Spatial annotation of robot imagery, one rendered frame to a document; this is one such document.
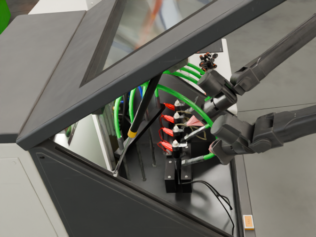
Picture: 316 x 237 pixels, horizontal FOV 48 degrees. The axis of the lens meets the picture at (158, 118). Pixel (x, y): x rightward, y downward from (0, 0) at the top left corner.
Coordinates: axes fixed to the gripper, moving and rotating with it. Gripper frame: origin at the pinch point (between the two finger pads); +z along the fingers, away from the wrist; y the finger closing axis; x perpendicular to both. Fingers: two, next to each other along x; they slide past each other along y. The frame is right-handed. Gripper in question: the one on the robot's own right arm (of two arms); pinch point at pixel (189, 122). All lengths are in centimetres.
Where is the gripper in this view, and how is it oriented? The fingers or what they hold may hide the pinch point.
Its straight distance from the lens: 122.7
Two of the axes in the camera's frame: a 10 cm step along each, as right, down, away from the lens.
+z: -5.9, 4.4, 6.7
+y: -7.3, -6.4, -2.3
